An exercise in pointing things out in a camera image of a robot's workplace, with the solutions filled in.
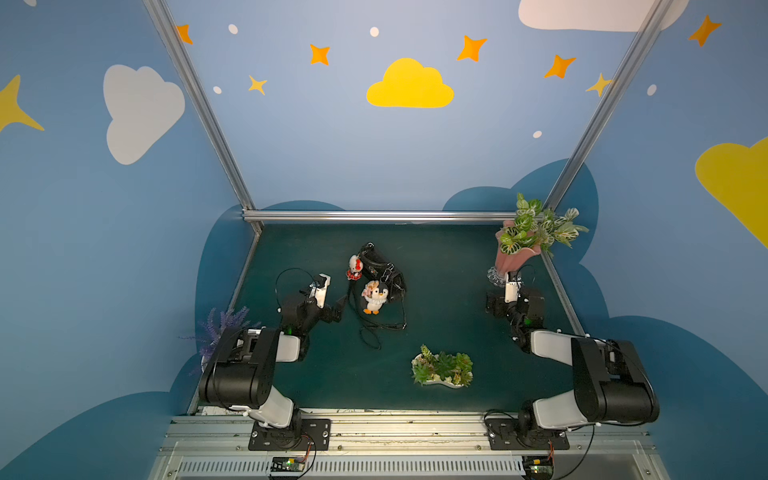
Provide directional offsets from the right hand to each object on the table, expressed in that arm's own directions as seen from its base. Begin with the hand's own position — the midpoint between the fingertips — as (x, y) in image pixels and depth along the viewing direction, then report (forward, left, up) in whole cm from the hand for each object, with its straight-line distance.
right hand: (507, 289), depth 95 cm
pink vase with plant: (+10, -4, +17) cm, 20 cm away
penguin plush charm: (-7, +42, +3) cm, 43 cm away
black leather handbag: (0, +42, +8) cm, 42 cm away
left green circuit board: (-50, +60, -7) cm, 79 cm away
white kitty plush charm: (+4, +50, 0) cm, 51 cm away
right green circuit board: (-46, -1, -8) cm, 47 cm away
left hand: (-4, +57, +2) cm, 57 cm away
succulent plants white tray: (-27, +19, -1) cm, 33 cm away
